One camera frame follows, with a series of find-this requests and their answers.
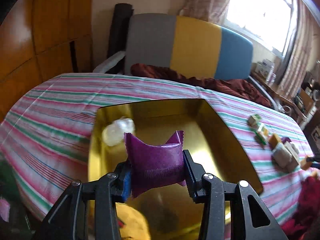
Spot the weidan cracker packet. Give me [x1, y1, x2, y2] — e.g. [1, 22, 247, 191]
[255, 123, 269, 145]

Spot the purple snack packet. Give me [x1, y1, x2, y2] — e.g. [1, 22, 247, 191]
[124, 130, 186, 198]

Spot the orange wooden wardrobe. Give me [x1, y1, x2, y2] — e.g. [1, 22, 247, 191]
[1, 0, 93, 120]

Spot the dark red blanket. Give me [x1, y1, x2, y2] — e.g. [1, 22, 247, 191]
[130, 63, 272, 108]

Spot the yellow sponge cake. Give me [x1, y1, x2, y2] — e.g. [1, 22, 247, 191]
[268, 133, 282, 149]

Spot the black bed post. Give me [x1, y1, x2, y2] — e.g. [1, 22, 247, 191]
[107, 3, 134, 58]

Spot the small green white box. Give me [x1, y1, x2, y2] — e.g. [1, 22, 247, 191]
[247, 114, 261, 128]

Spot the grey yellow blue headboard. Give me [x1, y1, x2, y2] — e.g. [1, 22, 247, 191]
[124, 13, 253, 80]

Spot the yellow plush toy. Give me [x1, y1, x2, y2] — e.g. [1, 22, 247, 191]
[116, 203, 151, 239]

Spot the striped pink green bedsheet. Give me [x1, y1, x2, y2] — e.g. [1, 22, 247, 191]
[1, 73, 312, 224]

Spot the gold metal tray box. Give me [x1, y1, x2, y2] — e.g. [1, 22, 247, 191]
[88, 99, 263, 239]

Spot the wooden bedside desk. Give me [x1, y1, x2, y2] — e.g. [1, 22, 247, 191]
[250, 72, 308, 130]

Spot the white medicine box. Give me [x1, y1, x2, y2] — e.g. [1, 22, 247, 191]
[254, 59, 274, 81]

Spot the beige tea box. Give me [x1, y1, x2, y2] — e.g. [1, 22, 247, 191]
[272, 141, 300, 173]

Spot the white pearly snack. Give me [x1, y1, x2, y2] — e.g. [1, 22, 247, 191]
[101, 118, 135, 147]

